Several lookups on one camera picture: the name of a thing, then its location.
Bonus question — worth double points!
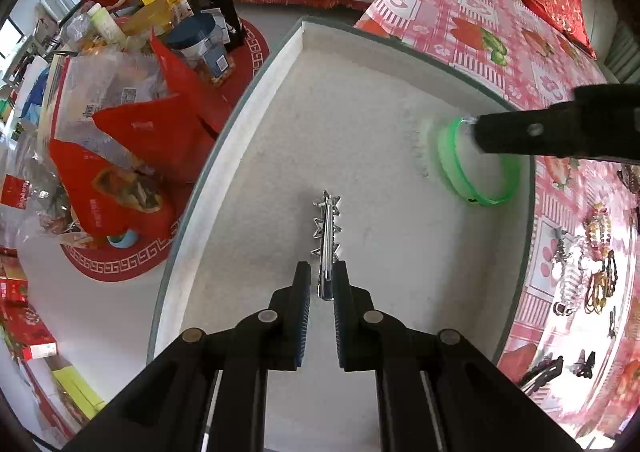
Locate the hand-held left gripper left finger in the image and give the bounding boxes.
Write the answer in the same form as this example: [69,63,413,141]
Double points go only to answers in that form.
[60,261,313,452]

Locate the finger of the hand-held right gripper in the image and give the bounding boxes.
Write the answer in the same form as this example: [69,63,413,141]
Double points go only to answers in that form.
[472,82,640,165]

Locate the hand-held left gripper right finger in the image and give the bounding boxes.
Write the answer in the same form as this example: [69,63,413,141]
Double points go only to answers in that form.
[331,259,583,452]

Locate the silver star hair clip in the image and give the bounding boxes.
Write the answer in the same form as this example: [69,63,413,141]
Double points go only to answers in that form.
[310,189,343,302]

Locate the green bangle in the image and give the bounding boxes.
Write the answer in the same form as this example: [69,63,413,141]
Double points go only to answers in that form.
[437,115,522,208]

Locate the white tray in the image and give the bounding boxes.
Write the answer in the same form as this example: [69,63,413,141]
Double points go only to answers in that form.
[146,17,538,452]

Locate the pink strawberry tablecloth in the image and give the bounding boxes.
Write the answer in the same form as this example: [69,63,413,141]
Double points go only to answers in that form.
[354,0,640,438]

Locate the clear claw hair clip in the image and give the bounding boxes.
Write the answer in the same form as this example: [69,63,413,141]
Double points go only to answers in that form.
[550,227,586,315]

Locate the small teal round object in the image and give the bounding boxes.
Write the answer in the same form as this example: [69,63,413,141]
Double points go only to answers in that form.
[106,227,137,249]

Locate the long black hair clip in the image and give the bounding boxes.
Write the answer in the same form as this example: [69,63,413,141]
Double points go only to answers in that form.
[517,354,566,393]

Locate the red plastic bag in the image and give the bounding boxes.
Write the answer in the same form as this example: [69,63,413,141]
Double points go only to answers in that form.
[92,95,218,183]

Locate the black claw hair clip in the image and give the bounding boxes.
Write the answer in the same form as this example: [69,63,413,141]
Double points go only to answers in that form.
[570,349,598,380]

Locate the yellow-green box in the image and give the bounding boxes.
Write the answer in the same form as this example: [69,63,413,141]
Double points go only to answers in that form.
[50,364,107,420]

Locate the red snack packet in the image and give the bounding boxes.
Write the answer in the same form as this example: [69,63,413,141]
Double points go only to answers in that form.
[48,139,179,239]

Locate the red gift bag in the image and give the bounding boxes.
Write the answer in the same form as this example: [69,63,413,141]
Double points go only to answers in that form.
[150,30,236,138]

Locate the red plastic bags pile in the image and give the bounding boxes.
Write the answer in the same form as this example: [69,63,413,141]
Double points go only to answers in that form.
[60,17,271,283]

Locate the stack of red boxes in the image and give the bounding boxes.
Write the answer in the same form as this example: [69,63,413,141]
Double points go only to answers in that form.
[0,252,58,360]

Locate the clear jar with blue lid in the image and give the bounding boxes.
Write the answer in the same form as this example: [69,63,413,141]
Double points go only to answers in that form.
[165,12,236,83]

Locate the clear plastic bag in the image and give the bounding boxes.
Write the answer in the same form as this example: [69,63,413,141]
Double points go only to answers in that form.
[50,50,171,143]

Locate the small red box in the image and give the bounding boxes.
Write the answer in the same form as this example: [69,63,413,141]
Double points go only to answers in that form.
[0,175,31,210]

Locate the pastel beaded bracelet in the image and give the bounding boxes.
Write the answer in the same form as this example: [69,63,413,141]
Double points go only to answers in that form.
[582,202,613,260]

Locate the brown bracelets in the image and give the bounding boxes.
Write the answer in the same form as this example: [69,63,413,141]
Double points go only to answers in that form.
[582,252,621,315]

